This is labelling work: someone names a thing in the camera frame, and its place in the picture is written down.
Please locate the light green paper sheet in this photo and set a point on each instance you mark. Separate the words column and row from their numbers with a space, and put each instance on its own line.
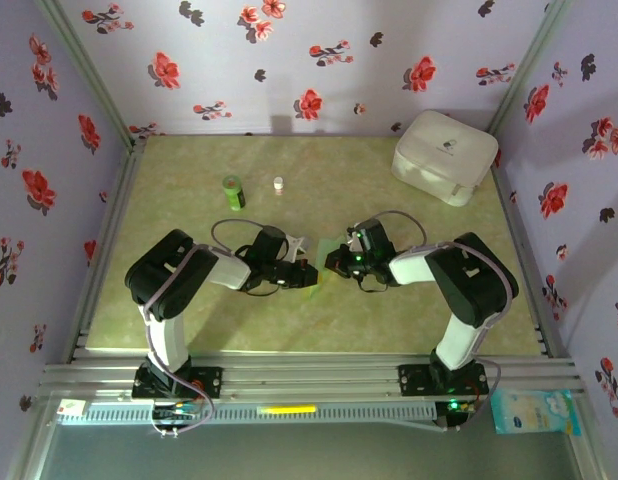
column 323, row 250

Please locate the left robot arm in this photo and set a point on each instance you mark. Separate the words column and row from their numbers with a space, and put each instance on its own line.
column 169, row 275

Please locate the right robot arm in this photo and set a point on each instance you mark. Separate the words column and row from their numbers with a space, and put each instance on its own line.
column 469, row 280

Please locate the small white pill bottle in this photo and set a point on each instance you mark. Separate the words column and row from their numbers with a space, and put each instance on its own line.
column 279, row 186

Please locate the green cylindrical bottle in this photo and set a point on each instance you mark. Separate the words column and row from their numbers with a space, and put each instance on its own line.
column 235, row 192

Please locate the white zippered case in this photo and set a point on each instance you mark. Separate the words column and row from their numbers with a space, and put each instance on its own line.
column 444, row 155

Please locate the yellow label strip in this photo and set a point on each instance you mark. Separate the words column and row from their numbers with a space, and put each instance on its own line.
column 286, row 409

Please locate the controller with green light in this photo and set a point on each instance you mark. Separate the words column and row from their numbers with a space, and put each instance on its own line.
column 454, row 407

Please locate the blue wet wipes packet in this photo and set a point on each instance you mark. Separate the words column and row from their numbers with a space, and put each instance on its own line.
column 536, row 412

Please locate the white tag with red mark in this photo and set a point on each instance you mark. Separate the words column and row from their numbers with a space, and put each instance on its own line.
column 71, row 408

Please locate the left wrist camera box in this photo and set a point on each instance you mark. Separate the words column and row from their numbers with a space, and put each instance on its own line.
column 299, row 243

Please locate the aluminium frame cross rail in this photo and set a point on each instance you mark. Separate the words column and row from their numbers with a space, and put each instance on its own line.
column 309, row 375

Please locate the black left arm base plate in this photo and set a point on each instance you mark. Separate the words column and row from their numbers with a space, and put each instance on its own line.
column 211, row 377

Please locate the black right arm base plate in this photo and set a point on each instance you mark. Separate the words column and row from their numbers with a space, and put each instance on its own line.
column 414, row 380

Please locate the aluminium side rail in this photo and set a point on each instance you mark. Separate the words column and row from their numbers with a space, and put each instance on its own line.
column 508, row 200
column 116, row 200

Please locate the aluminium corner post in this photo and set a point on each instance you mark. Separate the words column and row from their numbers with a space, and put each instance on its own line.
column 91, row 75
column 529, row 65

